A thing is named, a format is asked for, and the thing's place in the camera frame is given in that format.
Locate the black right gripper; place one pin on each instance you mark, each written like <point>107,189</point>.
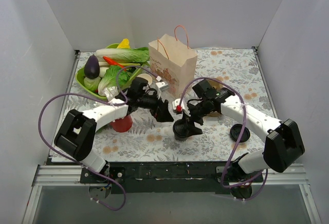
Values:
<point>192,116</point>

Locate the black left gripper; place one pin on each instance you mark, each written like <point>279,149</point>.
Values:
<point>159,107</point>

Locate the black plastic cup lid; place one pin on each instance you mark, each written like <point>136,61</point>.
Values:
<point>180,128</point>

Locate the black paper coffee cup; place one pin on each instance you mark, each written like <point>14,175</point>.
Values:
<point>182,138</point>

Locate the white paper coffee cup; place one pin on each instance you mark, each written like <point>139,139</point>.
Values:
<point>146,77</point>

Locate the kraft paper takeout bag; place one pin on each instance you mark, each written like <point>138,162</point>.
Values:
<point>174,61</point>

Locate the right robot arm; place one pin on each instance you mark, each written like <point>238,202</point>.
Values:
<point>283,143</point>

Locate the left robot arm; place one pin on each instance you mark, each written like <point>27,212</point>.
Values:
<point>76,134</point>

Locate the red cup holder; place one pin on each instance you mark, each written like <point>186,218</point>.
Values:
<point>122,125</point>

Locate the brown pulp cup carrier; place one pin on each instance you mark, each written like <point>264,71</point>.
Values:
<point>217,94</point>

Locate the green toy lettuce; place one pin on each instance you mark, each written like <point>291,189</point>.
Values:
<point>109,79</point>

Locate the toy napa cabbage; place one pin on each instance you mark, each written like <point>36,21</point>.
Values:
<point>124,55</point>

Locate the green vegetable tray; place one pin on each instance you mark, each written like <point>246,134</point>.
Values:
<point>91,85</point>

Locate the floral patterned table mat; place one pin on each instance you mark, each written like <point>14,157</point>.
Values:
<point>149,140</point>

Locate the yellow toy pepper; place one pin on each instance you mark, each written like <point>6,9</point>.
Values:
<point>124,44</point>

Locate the purple toy eggplant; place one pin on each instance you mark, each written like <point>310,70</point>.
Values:
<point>92,68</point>

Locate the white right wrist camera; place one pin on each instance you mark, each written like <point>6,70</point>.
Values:
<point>177,108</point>

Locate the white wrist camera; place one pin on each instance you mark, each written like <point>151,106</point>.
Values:
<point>161,87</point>
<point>177,108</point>

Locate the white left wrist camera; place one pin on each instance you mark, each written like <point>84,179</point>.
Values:
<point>161,87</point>

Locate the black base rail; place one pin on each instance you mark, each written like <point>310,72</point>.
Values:
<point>166,177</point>

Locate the aluminium frame rail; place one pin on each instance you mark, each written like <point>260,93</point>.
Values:
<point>57,175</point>

